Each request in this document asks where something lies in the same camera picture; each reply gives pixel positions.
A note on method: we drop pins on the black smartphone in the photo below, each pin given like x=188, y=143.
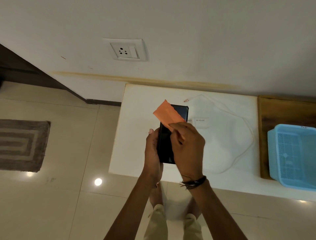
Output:
x=166, y=148

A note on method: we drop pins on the white wall socket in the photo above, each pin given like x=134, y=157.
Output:
x=126, y=50

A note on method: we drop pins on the white charger adapter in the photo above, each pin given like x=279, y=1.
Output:
x=201, y=122

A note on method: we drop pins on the grey patterned floor mat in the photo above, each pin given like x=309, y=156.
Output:
x=22, y=145

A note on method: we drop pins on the person's right thumb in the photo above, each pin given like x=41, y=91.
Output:
x=178, y=138

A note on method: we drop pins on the beige trousers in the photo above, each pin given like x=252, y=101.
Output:
x=155, y=222

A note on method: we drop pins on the brown wooden board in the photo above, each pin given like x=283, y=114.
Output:
x=274, y=111

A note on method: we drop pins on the orange cleaning cloth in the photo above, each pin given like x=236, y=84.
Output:
x=166, y=113

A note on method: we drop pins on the person's left forearm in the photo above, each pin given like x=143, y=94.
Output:
x=133, y=210

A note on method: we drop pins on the person's right forearm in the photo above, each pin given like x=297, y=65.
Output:
x=217, y=215

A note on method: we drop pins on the light blue plastic basket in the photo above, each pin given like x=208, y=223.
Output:
x=293, y=158

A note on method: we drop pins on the person's right hand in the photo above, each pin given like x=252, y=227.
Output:
x=188, y=153

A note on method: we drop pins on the person's left foot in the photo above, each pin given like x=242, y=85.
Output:
x=156, y=196

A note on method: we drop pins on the dark brown baseboard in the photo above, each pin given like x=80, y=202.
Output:
x=37, y=76

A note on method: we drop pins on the person's left thumb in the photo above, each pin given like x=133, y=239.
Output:
x=152, y=138

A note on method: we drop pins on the person's left hand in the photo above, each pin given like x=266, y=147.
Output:
x=151, y=155

